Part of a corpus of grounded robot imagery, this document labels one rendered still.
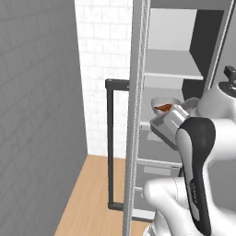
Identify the white meat container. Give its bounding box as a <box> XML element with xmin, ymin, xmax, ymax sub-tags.
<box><xmin>150</xmin><ymin>97</ymin><xmax>183</xmax><ymax>117</ymax></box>

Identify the grey freezer drawer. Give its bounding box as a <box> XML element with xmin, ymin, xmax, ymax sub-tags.
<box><xmin>132</xmin><ymin>164</ymin><xmax>185</xmax><ymax>213</ymax></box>

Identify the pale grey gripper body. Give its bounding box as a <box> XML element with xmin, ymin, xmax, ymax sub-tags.
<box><xmin>161</xmin><ymin>104</ymin><xmax>191</xmax><ymax>135</ymax></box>

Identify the black door frame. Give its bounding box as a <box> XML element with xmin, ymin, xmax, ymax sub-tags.
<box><xmin>105</xmin><ymin>78</ymin><xmax>155</xmax><ymax>221</ymax></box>

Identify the grey tray container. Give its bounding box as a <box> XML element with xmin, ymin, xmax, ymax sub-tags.
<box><xmin>149</xmin><ymin>97</ymin><xmax>201</xmax><ymax>151</ymax></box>

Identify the grey open freezer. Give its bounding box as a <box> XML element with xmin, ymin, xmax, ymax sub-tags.
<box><xmin>132</xmin><ymin>0</ymin><xmax>236</xmax><ymax>222</ymax></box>

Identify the grey freezer door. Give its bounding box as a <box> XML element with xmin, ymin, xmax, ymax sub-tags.
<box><xmin>122</xmin><ymin>0</ymin><xmax>152</xmax><ymax>236</ymax></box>

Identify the brown chicken drumstick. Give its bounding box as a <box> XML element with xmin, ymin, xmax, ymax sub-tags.
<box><xmin>153</xmin><ymin>103</ymin><xmax>173</xmax><ymax>112</ymax></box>

